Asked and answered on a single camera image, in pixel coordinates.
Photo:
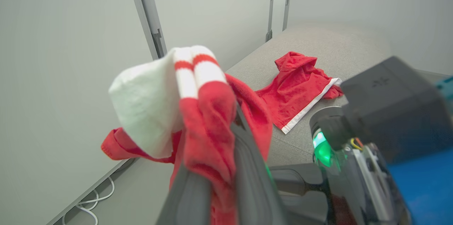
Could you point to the large white partition panel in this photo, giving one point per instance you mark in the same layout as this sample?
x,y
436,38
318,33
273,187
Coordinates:
x,y
53,76

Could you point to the teal right camera connector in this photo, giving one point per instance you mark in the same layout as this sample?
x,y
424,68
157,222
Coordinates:
x,y
445,87

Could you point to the red and white garment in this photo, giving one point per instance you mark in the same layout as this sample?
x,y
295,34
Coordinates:
x,y
208,126

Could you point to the red shorts with white trim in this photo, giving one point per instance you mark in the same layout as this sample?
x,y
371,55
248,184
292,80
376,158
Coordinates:
x,y
297,90

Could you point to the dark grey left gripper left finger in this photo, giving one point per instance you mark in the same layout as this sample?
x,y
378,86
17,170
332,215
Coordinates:
x,y
191,200

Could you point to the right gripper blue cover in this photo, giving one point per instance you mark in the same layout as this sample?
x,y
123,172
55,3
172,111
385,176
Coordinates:
x,y
371,189

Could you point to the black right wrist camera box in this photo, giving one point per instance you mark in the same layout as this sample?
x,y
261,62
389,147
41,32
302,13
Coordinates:
x,y
393,108

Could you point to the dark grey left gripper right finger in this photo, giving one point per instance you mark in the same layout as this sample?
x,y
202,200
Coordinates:
x,y
253,182

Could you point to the grey fabric sofa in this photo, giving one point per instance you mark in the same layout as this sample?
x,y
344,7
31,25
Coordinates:
x,y
339,51

